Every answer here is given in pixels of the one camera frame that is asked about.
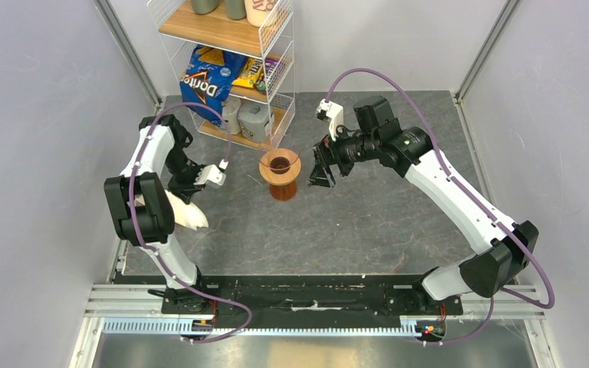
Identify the cream cup on shelf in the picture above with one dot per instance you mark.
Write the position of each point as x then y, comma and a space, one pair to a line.
258, 12

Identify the white paper coffee filters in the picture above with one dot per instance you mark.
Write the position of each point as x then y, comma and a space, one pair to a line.
187, 215

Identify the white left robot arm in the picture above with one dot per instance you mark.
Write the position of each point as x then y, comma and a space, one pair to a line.
153, 195

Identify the yellow snack bag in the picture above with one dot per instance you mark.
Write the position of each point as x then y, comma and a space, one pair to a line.
252, 74

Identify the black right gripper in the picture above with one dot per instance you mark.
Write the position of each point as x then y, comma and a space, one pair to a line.
329, 151

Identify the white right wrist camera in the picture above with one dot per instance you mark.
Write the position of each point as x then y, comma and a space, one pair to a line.
331, 113

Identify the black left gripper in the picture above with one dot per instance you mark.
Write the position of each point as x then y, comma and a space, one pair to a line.
185, 190

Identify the grey jug on shelf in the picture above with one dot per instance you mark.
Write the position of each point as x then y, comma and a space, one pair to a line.
255, 120

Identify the white paper roll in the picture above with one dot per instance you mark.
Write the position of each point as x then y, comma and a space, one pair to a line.
230, 111

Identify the white wire shelf rack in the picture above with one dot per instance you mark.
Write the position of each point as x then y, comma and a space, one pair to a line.
182, 30

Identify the amber glass carafe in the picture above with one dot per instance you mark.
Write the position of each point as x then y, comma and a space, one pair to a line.
284, 192

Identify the green can on shelf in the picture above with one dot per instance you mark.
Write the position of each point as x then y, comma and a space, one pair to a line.
204, 7

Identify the blue Doritos chip bag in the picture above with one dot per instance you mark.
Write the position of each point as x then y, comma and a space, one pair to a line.
208, 79

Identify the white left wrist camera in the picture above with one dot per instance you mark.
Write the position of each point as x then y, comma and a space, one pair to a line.
212, 175

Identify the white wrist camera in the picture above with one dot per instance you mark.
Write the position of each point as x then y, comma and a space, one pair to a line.
212, 175
331, 113

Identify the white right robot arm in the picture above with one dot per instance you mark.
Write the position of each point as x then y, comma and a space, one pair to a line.
495, 238

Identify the wooden ring dripper stand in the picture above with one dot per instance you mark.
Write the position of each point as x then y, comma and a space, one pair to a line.
282, 179

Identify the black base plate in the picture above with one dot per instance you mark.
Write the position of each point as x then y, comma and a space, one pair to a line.
308, 306

